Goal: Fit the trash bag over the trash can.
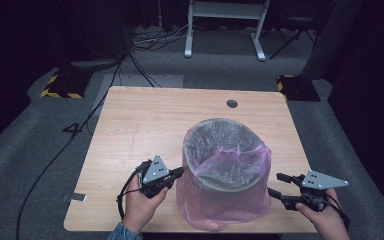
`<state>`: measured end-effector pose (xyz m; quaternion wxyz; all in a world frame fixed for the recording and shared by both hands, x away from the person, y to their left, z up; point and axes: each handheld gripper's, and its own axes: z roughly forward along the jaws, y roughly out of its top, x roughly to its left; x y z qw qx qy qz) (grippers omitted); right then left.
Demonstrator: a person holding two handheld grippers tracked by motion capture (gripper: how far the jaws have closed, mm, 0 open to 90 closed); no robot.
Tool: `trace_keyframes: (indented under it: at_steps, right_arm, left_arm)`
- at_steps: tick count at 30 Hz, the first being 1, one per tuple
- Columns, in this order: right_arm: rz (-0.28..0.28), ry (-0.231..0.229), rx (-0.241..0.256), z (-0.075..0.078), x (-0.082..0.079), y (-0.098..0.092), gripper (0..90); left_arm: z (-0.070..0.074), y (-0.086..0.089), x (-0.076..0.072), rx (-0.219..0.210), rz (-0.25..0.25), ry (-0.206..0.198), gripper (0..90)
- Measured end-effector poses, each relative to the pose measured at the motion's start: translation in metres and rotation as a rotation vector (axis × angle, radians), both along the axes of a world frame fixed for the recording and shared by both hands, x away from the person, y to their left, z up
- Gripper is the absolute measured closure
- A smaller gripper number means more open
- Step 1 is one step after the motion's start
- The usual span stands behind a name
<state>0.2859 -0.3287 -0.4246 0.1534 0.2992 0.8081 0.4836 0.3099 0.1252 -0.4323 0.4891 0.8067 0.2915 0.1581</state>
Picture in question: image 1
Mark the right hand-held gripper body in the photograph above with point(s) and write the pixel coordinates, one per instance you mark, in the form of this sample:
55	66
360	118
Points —
320	181

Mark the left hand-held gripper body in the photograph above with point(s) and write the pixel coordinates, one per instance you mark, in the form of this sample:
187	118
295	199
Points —
155	173

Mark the pink plastic trash bag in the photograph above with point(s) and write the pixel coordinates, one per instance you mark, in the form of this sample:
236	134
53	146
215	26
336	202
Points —
226	206

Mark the green plastic trash bin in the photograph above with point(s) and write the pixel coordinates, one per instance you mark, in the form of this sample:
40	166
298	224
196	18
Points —
223	133

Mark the person's left hand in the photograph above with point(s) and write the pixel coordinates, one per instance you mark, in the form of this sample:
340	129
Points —
141	210

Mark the person's right hand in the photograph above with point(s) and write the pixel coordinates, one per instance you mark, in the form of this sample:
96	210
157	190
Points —
330	223

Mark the person's left denim sleeve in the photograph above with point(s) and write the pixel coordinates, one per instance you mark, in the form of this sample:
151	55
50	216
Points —
123	233

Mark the grey tape strip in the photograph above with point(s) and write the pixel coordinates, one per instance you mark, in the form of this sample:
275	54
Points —
75	197

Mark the dark round table grommet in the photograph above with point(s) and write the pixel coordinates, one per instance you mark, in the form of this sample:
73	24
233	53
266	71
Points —
232	103

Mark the black yellow striped stand base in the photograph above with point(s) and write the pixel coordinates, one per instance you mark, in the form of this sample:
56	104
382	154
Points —
67	85
298	89

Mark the grey flat stand base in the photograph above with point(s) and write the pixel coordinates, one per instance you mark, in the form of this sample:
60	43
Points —
93	64

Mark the black tripod stand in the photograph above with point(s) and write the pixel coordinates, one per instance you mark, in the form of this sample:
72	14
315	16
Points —
291	40

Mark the grey curtain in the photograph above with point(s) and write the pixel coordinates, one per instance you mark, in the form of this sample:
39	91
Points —
330	40

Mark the white metal table frame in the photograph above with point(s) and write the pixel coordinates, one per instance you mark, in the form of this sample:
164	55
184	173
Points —
225	10

